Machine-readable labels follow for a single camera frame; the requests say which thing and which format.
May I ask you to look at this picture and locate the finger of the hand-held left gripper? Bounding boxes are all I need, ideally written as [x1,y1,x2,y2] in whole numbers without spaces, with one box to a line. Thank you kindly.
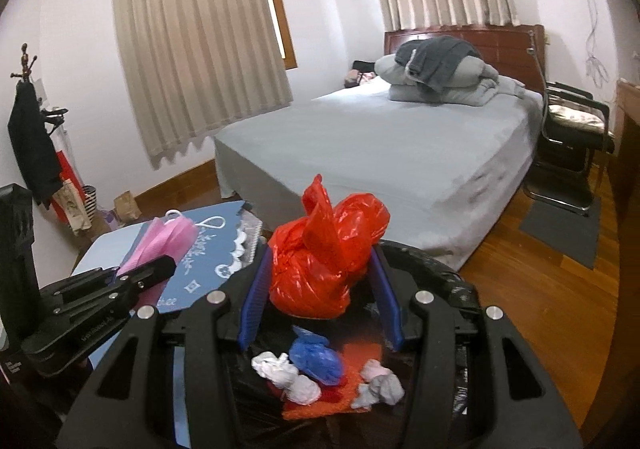
[42,267,121,301]
[22,256,177,376]

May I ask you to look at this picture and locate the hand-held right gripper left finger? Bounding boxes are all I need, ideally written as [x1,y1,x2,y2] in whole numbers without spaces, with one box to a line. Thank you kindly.
[55,246,275,449]

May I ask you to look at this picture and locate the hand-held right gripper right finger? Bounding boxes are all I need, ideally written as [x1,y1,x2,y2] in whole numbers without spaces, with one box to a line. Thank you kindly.
[372,246,583,449]

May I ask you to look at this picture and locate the pink face mask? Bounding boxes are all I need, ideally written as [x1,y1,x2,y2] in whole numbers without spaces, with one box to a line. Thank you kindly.
[116,210,199,281]

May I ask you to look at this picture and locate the black trash bin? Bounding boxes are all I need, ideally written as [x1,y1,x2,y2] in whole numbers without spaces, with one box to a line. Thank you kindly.
[220,239,482,449]

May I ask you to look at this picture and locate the white tissue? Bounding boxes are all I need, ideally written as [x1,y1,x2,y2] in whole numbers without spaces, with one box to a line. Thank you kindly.
[277,373,322,405]
[251,351,294,383]

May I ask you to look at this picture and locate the red plastic bag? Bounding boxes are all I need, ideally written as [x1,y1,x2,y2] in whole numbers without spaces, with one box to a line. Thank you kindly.
[268,174,391,320]

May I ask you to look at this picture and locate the pink grey sock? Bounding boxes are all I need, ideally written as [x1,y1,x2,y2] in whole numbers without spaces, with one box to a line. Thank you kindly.
[351,360,406,411]

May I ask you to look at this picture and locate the blue plastic bag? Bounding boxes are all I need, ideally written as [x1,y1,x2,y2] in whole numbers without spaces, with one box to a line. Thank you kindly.
[290,326,346,386]

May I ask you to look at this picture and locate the dark blue printed tablecloth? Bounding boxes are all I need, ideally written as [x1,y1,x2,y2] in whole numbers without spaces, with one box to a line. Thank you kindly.
[125,199,266,318]

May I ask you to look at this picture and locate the brown paper bag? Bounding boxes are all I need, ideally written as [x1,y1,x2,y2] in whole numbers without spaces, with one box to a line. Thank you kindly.
[113,192,140,222]

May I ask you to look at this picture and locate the beige tote bag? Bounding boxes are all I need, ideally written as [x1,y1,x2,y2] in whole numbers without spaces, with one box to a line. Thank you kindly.
[52,179,94,236]

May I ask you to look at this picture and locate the striped bag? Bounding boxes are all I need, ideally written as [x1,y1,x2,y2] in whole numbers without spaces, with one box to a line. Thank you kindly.
[82,185,97,225]

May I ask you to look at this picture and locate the red garment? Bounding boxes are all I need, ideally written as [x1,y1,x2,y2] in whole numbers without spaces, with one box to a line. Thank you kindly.
[55,149,84,222]

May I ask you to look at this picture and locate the black coat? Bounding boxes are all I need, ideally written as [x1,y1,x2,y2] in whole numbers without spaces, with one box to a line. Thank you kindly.
[7,79,64,208]

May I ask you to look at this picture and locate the bed with grey sheet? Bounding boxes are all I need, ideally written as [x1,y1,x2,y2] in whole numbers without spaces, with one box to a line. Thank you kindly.
[214,76,546,271]

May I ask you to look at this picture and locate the grey floor mat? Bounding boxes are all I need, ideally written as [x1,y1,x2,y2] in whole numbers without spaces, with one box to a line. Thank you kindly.
[518,196,601,271]

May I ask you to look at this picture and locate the wooden coat rack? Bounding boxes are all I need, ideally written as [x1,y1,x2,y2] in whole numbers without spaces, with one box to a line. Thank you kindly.
[10,43,69,130]

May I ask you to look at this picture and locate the wide beige curtain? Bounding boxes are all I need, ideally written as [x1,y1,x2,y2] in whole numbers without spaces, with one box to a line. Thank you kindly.
[110,0,294,169]

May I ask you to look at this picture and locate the pink pouch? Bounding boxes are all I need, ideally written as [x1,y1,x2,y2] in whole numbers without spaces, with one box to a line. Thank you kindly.
[344,70,376,88]

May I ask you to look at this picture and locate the folded grey duvet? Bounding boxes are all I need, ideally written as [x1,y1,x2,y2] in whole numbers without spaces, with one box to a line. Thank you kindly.
[374,49,527,108]

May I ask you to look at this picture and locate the black metal chair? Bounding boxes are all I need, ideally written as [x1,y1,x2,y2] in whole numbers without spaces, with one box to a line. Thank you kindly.
[522,81,616,216]

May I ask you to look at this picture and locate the dark grey clothes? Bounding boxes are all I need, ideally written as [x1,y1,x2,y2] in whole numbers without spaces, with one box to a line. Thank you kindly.
[395,36,479,94]

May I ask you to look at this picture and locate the patterned chair cushion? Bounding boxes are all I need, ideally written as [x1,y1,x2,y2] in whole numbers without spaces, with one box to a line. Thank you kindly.
[547,101,606,130]

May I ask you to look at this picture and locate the wooden headboard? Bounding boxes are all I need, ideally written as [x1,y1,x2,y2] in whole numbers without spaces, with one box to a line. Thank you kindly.
[384,24,546,96]

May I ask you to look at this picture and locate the wooden desk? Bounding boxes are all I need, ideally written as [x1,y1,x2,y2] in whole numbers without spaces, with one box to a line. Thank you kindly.
[607,79,640,226]

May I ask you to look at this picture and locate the wooden window frame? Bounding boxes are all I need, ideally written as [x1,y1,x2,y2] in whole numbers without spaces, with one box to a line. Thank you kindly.
[256,0,299,71]

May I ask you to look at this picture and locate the white wall cable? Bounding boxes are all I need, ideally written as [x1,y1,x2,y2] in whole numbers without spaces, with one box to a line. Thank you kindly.
[567,0,611,85]

